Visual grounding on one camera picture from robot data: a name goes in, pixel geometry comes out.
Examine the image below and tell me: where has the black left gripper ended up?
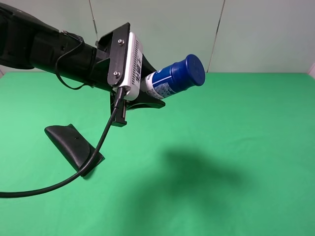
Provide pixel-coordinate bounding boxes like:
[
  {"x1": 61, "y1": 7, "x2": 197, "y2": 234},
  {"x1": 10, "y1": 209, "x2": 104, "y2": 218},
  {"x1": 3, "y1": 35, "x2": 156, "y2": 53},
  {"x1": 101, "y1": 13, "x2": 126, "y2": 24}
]
[{"x1": 91, "y1": 39, "x2": 165, "y2": 114}]

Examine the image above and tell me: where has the blue and white bottle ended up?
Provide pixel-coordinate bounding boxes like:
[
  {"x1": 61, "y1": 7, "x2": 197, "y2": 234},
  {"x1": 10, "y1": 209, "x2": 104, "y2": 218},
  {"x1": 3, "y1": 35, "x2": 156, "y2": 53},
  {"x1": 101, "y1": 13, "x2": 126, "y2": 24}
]
[{"x1": 140, "y1": 54, "x2": 205, "y2": 100}]

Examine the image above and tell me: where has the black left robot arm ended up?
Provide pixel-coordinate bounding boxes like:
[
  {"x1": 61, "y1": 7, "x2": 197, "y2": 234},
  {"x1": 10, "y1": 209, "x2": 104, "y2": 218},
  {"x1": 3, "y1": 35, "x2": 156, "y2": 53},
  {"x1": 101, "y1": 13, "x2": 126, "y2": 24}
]
[{"x1": 0, "y1": 3, "x2": 165, "y2": 127}]

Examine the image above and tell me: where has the black glasses case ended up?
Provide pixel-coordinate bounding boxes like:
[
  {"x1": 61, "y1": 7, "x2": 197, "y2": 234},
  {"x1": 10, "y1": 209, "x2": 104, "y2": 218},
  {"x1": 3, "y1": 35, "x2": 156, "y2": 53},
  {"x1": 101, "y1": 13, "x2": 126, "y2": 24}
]
[{"x1": 44, "y1": 124, "x2": 95, "y2": 171}]

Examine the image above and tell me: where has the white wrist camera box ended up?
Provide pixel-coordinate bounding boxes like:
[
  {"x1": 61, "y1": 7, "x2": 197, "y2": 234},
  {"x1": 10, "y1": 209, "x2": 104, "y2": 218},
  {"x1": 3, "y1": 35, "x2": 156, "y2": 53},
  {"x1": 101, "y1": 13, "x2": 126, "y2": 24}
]
[{"x1": 119, "y1": 32, "x2": 143, "y2": 101}]

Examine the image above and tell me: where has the black camera cable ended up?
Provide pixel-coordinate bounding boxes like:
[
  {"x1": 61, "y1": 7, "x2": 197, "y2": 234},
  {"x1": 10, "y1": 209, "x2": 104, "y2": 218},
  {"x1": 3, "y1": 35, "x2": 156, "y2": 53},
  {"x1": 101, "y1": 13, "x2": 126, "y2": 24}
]
[{"x1": 0, "y1": 86, "x2": 126, "y2": 199}]

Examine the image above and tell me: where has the black camera mounting plate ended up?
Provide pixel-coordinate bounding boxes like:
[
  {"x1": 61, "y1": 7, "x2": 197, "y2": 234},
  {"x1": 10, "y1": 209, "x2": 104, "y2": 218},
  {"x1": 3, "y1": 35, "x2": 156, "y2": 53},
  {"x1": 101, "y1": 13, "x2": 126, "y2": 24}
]
[{"x1": 97, "y1": 23, "x2": 130, "y2": 87}]

